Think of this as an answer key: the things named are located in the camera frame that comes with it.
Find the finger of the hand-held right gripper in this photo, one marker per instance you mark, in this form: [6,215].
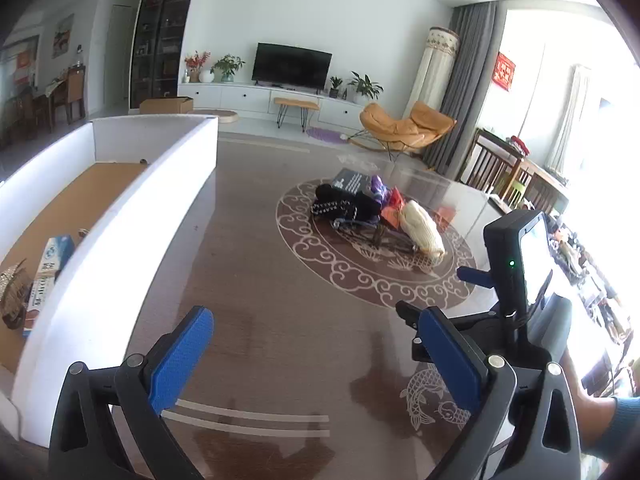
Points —
[407,312]
[472,275]

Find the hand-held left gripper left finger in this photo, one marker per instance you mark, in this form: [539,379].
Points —
[175,365]

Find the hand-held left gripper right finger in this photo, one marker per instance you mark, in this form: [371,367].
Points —
[450,360]

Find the cream knitted pouch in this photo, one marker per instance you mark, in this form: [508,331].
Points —
[422,225]

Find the dark thin hair clip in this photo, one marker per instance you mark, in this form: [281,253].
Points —
[370,235]

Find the orange red cloth item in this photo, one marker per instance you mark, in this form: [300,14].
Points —
[392,212]

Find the black velvet hair clip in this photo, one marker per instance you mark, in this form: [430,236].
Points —
[350,205]

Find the blue toothpaste box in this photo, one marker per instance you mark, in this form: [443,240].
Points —
[47,280]

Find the white storage box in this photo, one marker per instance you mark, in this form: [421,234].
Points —
[150,210]

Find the gold hair claw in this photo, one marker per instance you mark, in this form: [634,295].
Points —
[12,295]

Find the person's right forearm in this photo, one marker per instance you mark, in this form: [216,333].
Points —
[590,410]

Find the brown patterned wooden desktop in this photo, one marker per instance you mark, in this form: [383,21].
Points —
[260,260]

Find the black flat object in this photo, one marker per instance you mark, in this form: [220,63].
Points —
[500,203]

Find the green plastic stool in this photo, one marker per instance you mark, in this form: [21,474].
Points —
[517,194]

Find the dark wooden chair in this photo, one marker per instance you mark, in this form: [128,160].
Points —
[545,192]
[487,162]

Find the red cloth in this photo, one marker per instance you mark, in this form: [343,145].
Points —
[520,144]

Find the purple toy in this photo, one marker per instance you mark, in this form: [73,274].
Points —
[380,190]

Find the black box white print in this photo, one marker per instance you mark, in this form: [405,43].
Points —
[352,181]

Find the white sheer curtain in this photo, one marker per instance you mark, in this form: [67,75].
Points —
[570,115]

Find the orange lounge chair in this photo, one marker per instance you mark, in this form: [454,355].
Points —
[400,127]

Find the grey curtain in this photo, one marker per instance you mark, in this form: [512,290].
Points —
[470,85]

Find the purple round rug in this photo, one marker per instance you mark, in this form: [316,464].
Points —
[325,135]

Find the cloth covered standing air conditioner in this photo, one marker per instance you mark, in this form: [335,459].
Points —
[436,70]

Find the large leafy potted plant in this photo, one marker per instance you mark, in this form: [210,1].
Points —
[365,87]

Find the small potted plant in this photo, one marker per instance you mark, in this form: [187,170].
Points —
[335,87]

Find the wooden bench black legs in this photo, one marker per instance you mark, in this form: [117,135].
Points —
[296,104]

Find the beige round floor cushion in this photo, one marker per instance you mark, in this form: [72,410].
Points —
[220,116]

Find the cardboard box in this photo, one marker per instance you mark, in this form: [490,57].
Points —
[165,106]

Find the black television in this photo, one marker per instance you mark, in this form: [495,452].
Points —
[292,66]

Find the white TV cabinet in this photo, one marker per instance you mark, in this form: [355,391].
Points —
[240,97]

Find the white round vase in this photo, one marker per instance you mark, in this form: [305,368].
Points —
[206,76]

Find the brown dining chair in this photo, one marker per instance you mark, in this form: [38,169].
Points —
[72,92]

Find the red flower plant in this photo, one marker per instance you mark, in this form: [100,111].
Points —
[196,62]

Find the green potted plant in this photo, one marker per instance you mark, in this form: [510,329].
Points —
[227,66]

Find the dark glass display cabinet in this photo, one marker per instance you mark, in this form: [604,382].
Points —
[162,35]

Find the red wall hanging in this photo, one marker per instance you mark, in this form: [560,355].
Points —
[504,71]

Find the framed wall painting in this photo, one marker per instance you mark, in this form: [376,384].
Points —
[63,35]

